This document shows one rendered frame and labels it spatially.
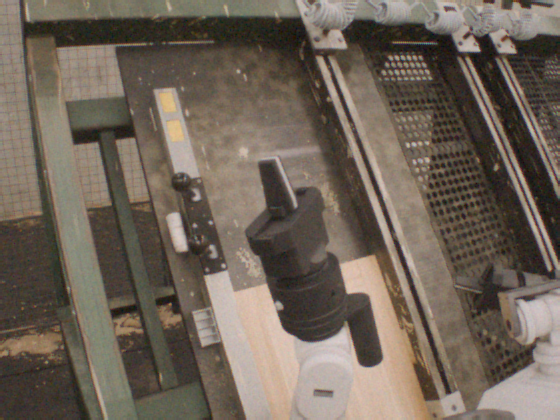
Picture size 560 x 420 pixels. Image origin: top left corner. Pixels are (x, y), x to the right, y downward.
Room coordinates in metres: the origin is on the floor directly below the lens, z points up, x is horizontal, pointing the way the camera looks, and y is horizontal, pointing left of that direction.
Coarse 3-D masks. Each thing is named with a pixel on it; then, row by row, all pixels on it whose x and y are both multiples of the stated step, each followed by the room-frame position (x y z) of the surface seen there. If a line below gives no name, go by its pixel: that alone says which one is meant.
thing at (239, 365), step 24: (168, 120) 1.06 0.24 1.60; (168, 144) 1.02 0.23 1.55; (168, 168) 1.03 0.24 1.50; (192, 168) 1.01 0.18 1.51; (216, 288) 0.87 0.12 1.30; (216, 312) 0.84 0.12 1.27; (240, 336) 0.82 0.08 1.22; (240, 360) 0.79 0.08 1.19; (240, 384) 0.77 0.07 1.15; (240, 408) 0.75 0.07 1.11; (264, 408) 0.75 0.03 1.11
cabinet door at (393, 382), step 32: (256, 288) 0.92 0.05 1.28; (352, 288) 1.00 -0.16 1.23; (384, 288) 1.03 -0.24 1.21; (256, 320) 0.88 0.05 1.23; (384, 320) 0.98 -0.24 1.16; (256, 352) 0.83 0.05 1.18; (288, 352) 0.86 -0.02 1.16; (352, 352) 0.91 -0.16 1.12; (384, 352) 0.94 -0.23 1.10; (288, 384) 0.82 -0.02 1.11; (352, 384) 0.86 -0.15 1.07; (384, 384) 0.89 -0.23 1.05; (416, 384) 0.91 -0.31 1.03; (288, 416) 0.77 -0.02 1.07; (352, 416) 0.82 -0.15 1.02; (384, 416) 0.84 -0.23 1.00; (416, 416) 0.86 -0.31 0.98
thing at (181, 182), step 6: (174, 174) 0.87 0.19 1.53; (180, 174) 0.87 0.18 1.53; (186, 174) 0.87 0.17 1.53; (174, 180) 0.86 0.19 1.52; (180, 180) 0.86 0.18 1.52; (186, 180) 0.86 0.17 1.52; (174, 186) 0.86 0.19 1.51; (180, 186) 0.86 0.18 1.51; (186, 186) 0.86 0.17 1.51; (180, 192) 0.86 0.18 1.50; (192, 192) 0.93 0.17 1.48; (198, 192) 0.96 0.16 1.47; (192, 198) 0.95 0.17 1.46; (198, 198) 0.95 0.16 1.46
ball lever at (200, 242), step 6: (198, 234) 0.81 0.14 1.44; (192, 240) 0.80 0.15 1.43; (198, 240) 0.80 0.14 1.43; (204, 240) 0.80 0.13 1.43; (192, 246) 0.80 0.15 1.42; (198, 246) 0.79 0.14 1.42; (204, 246) 0.80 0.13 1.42; (210, 246) 0.90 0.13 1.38; (192, 252) 0.80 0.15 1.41; (198, 252) 0.80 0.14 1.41; (204, 252) 0.80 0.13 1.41; (210, 252) 0.88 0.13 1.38; (216, 252) 0.90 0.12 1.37; (210, 258) 0.89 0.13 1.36
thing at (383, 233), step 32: (352, 0) 1.27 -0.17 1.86; (320, 32) 1.32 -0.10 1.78; (320, 64) 1.30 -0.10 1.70; (320, 96) 1.29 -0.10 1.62; (352, 128) 1.22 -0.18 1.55; (352, 160) 1.17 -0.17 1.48; (352, 192) 1.16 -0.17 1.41; (384, 192) 1.13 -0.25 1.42; (384, 224) 1.08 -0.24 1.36; (384, 256) 1.05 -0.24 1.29; (416, 288) 1.01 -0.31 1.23; (416, 320) 0.96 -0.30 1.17; (416, 352) 0.93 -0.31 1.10; (448, 384) 0.89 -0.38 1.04
